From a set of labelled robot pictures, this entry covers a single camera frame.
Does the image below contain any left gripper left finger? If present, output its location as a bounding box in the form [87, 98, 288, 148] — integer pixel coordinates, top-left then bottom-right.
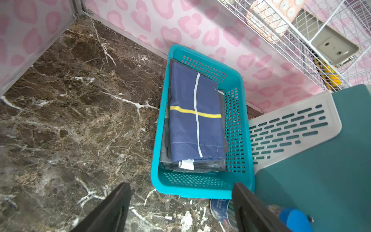
[72, 182, 131, 232]

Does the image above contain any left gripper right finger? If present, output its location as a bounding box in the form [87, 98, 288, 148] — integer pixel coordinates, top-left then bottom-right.
[232, 183, 290, 232]

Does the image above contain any dark grey checked pillowcase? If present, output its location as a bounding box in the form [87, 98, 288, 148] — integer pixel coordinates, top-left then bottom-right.
[159, 59, 228, 174]

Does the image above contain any navy blue pillowcase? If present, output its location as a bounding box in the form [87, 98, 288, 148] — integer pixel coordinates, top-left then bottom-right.
[168, 61, 227, 171]

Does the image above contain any teal plastic basket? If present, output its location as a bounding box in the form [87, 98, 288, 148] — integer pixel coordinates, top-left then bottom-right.
[151, 44, 255, 199]

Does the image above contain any blue lid pencil jar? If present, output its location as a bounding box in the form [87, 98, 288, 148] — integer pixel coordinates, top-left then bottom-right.
[210, 199, 313, 232]

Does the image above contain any white desktop file organizer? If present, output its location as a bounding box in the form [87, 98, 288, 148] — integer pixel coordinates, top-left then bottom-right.
[249, 92, 342, 173]

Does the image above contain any green folder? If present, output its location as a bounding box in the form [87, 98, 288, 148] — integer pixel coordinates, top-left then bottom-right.
[255, 85, 371, 232]

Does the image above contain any yellow utility knife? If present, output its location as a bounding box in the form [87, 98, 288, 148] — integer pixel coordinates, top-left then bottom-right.
[313, 58, 342, 92]

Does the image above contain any grey stapler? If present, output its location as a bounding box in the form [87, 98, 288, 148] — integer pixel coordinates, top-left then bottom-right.
[293, 9, 359, 67]

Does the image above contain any white wire wall shelf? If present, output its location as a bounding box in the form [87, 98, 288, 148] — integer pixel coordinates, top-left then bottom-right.
[222, 1, 371, 90]

